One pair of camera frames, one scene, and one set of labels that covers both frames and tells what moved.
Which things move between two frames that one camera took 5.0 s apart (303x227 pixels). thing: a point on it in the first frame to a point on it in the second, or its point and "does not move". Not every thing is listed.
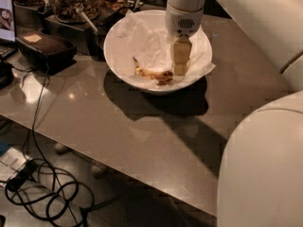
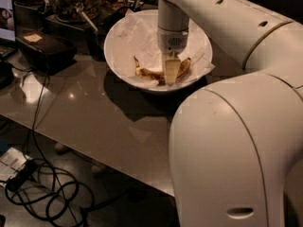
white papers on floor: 10,162 does not move
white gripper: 184,25 to 172,42
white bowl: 143,35 does not move
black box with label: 50,52 does not move
